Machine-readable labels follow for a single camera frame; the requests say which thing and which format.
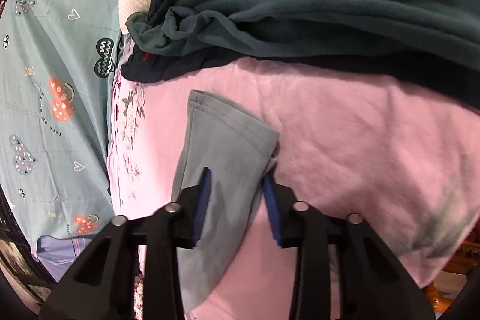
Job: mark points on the teal heart printed quilt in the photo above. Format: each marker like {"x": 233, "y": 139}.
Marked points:
{"x": 56, "y": 98}

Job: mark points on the blue plaid sheet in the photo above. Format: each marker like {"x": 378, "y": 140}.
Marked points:
{"x": 75, "y": 252}

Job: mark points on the grey pants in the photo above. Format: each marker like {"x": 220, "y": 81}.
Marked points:
{"x": 225, "y": 155}

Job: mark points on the navy garment with red print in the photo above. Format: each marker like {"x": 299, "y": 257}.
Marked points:
{"x": 157, "y": 70}

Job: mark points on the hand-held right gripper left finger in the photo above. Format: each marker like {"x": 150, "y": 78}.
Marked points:
{"x": 200, "y": 211}

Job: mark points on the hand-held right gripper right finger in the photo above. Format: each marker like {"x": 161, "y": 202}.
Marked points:
{"x": 273, "y": 215}

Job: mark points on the pink floral bedsheet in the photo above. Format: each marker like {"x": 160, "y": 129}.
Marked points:
{"x": 356, "y": 155}

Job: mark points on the dark teal fleece garment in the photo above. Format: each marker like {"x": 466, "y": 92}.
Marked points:
{"x": 318, "y": 5}

